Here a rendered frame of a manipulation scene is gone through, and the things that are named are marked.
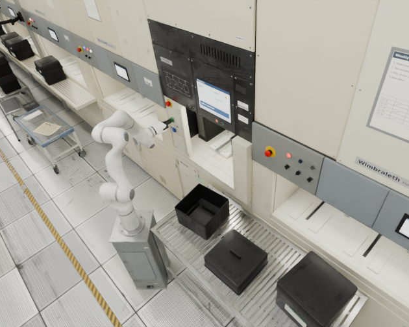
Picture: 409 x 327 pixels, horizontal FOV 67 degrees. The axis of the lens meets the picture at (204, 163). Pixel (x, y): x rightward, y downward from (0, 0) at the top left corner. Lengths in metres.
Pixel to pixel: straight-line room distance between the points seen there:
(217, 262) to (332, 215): 0.82
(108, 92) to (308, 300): 2.94
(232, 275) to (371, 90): 1.23
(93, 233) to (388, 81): 2.94
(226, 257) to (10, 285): 2.22
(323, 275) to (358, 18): 1.21
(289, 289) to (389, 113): 0.96
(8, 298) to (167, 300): 1.44
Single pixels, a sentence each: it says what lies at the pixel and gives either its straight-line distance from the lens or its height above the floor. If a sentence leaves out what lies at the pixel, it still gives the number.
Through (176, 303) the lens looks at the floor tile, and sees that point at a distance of 2.83.
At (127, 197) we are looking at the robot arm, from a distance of 2.02.
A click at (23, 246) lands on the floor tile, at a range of 3.74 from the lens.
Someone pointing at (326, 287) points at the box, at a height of 1.01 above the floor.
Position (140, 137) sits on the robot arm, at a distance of 2.20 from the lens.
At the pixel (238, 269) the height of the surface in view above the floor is 0.86.
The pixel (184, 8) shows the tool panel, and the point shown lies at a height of 2.08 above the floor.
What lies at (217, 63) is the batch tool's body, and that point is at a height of 1.83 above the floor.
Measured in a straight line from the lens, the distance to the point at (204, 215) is 2.28.
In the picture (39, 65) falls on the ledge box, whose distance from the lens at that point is 4.48.
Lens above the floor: 2.58
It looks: 43 degrees down
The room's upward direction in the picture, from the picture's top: 8 degrees counter-clockwise
